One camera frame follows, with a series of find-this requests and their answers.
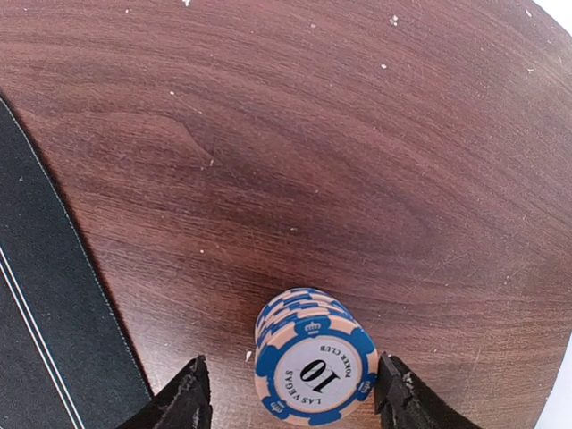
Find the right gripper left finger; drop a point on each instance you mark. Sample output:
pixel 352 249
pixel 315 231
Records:
pixel 183 403

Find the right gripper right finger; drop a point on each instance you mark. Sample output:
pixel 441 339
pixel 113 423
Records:
pixel 403 400

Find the round black poker mat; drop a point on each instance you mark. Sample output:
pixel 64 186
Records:
pixel 65 362

